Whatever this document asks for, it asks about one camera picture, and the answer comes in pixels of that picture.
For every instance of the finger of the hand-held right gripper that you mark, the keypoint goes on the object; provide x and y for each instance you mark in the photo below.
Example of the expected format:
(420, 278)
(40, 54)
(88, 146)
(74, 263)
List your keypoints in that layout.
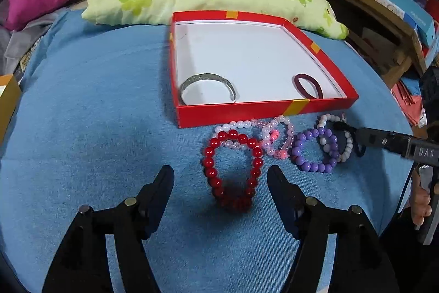
(380, 140)

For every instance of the blue blanket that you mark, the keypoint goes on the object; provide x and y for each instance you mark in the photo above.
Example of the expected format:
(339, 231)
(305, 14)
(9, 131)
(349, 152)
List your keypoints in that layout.
(103, 107)

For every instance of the silver bangle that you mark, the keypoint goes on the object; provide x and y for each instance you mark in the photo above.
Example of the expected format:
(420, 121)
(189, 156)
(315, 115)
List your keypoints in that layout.
(205, 76)

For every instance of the wooden shelf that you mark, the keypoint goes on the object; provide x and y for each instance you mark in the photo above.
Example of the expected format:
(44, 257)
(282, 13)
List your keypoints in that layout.
(360, 1)

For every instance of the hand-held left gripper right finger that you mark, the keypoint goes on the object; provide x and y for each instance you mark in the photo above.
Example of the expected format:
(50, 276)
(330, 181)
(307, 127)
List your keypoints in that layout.
(279, 197)

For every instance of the blue carton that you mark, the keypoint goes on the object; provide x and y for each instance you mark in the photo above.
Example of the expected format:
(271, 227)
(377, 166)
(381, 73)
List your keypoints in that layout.
(411, 11)

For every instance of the yellow box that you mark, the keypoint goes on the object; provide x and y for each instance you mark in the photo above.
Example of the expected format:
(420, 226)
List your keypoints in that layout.
(8, 107)

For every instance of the grey cloth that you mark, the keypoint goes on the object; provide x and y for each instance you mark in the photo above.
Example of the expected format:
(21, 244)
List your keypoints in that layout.
(20, 39)

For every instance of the person's right hand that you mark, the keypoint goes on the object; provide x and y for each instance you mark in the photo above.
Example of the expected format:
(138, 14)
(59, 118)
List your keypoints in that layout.
(420, 200)

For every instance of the red cardboard box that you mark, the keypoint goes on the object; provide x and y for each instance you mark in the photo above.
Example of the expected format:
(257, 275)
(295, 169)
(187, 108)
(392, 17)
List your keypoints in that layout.
(240, 111)

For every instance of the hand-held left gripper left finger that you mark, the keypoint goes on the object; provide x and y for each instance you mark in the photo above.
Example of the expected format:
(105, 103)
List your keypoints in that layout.
(161, 197)

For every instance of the red cloth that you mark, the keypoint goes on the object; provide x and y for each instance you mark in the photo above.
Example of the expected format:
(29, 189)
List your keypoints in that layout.
(408, 100)

